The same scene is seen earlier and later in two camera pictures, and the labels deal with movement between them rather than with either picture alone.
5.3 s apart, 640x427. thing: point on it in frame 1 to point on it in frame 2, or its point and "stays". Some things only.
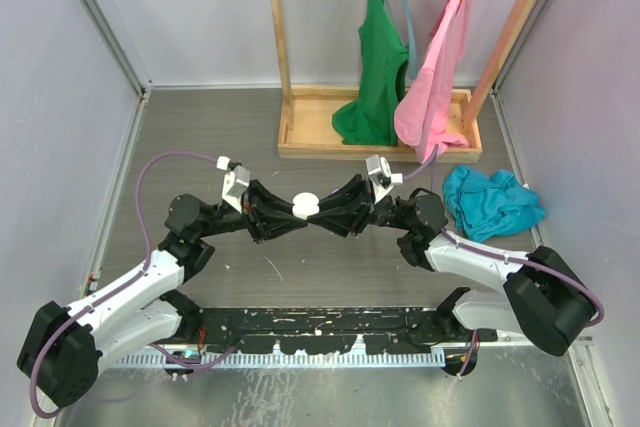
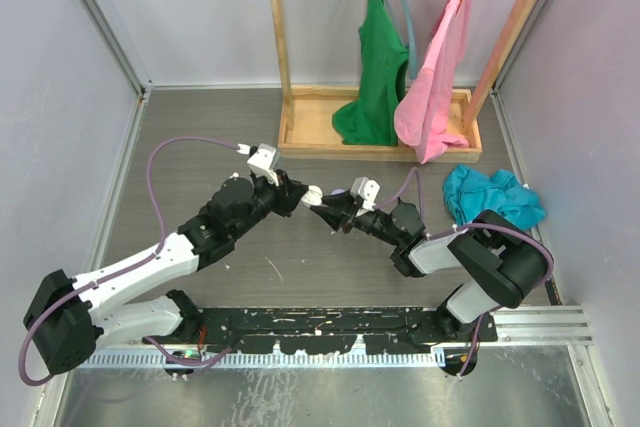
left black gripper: x=260 y=199 to x=287 y=193
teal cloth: x=485 y=209 stays
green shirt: x=371 y=119 stays
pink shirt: x=422 y=112 stays
